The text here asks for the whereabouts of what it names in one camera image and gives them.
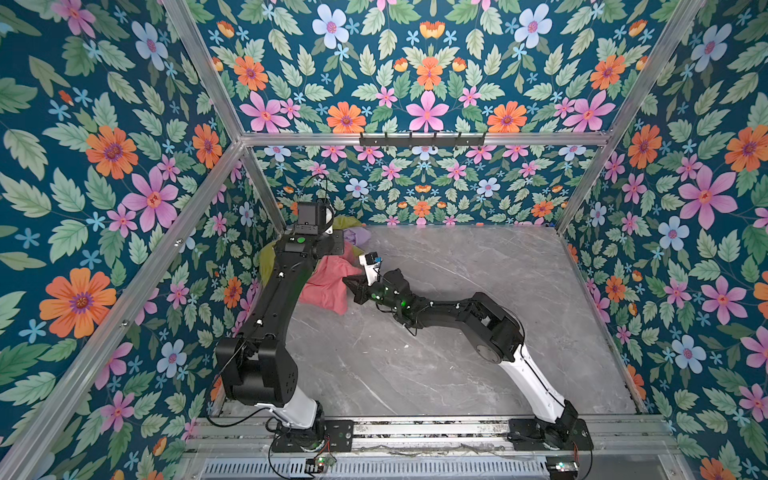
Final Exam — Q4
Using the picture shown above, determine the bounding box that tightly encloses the small circuit board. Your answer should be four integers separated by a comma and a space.
305, 453, 337, 474
546, 459, 579, 480

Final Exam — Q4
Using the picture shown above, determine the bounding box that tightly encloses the black hook rail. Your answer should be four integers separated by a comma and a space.
359, 132, 486, 148

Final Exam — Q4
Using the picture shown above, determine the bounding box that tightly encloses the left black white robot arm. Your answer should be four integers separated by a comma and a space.
215, 200, 344, 450

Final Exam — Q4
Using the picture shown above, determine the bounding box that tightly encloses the white ventilation grille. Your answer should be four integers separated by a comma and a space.
201, 457, 549, 479

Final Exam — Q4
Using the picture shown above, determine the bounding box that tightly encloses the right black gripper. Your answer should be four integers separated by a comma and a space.
344, 274, 403, 314

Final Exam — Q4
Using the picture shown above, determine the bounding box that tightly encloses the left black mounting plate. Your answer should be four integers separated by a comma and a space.
271, 420, 354, 454

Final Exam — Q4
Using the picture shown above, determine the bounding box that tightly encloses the left small circuit board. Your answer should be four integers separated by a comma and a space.
305, 453, 337, 474

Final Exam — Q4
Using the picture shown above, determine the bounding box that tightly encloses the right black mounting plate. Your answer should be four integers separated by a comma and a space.
506, 419, 594, 451

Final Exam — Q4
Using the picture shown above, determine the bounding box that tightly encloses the pink cloth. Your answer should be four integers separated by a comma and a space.
299, 256, 363, 316

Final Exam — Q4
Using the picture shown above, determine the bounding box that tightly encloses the lavender purple cloth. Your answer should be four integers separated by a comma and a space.
343, 226, 371, 248

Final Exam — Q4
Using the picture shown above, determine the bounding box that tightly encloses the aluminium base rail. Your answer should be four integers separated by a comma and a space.
179, 415, 697, 460

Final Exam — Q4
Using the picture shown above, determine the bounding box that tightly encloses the black mounting plate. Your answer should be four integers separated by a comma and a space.
271, 420, 354, 454
506, 419, 594, 451

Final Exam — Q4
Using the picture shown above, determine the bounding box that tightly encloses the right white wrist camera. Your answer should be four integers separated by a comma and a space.
359, 252, 382, 286

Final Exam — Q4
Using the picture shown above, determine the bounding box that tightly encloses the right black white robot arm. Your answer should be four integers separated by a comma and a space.
343, 269, 594, 451

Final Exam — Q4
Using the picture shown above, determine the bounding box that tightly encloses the right small circuit board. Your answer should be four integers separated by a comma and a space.
546, 459, 579, 480

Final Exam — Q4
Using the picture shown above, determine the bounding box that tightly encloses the olive green cloth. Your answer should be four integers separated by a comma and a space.
258, 215, 365, 286

